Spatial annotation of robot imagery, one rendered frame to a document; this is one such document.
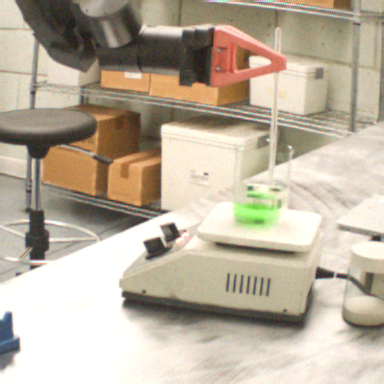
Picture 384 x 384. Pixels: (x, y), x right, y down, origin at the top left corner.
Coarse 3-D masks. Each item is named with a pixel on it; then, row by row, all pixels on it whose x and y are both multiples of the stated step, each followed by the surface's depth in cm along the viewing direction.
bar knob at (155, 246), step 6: (144, 240) 98; (150, 240) 97; (156, 240) 96; (162, 240) 96; (144, 246) 98; (150, 246) 98; (156, 246) 97; (162, 246) 96; (168, 246) 97; (150, 252) 98; (156, 252) 96; (162, 252) 96; (150, 258) 96
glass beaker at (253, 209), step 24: (240, 144) 96; (264, 144) 98; (240, 168) 94; (264, 168) 92; (288, 168) 94; (240, 192) 94; (264, 192) 93; (288, 192) 95; (240, 216) 94; (264, 216) 94
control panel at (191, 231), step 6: (186, 228) 105; (192, 228) 103; (186, 234) 100; (192, 234) 99; (174, 240) 101; (180, 240) 98; (186, 240) 97; (174, 246) 97; (180, 246) 96; (144, 252) 102; (168, 252) 95; (138, 258) 100; (144, 258) 99; (156, 258) 95; (132, 264) 98; (138, 264) 97; (126, 270) 96
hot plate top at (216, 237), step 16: (224, 208) 101; (208, 224) 95; (224, 224) 95; (288, 224) 96; (304, 224) 97; (320, 224) 98; (208, 240) 93; (224, 240) 92; (240, 240) 92; (256, 240) 91; (272, 240) 91; (288, 240) 91; (304, 240) 91
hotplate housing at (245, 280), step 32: (192, 256) 93; (224, 256) 92; (256, 256) 92; (288, 256) 92; (320, 256) 102; (128, 288) 96; (160, 288) 95; (192, 288) 94; (224, 288) 93; (256, 288) 92; (288, 288) 91; (288, 320) 92
